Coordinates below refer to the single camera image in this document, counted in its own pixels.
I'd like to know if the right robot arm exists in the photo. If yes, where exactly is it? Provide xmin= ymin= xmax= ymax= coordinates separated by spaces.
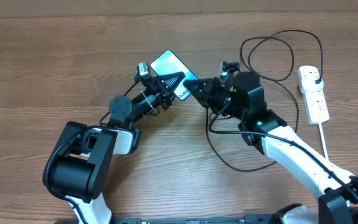
xmin=184 ymin=72 xmax=358 ymax=223

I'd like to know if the white power strip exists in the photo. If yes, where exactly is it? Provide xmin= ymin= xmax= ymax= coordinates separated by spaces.
xmin=297 ymin=65 xmax=329 ymax=124

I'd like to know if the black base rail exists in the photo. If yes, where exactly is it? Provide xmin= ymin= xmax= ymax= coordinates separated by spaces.
xmin=54 ymin=213 xmax=279 ymax=224

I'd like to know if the white charger adapter plug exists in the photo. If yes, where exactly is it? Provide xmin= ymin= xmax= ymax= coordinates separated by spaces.
xmin=299 ymin=77 xmax=324 ymax=94

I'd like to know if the blue Galaxy smartphone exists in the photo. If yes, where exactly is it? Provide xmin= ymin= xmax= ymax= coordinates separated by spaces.
xmin=149 ymin=49 xmax=199 ymax=102

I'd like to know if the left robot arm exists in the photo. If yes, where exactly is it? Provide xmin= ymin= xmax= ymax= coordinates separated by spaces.
xmin=42 ymin=72 xmax=185 ymax=223

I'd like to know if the black USB charger cable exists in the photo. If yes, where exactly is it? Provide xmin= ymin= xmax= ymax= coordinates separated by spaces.
xmin=205 ymin=29 xmax=324 ymax=173

